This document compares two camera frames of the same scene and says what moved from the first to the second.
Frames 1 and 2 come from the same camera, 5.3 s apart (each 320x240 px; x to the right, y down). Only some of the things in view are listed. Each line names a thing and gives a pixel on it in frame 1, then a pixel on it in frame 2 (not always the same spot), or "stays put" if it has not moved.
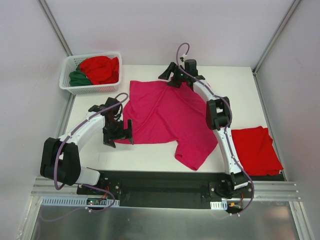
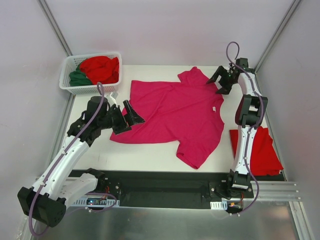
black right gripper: x=173 y=78 -> x=227 y=80
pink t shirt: x=157 y=113 stays put
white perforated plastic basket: x=92 y=73 stays put
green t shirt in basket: x=78 y=78 stays put
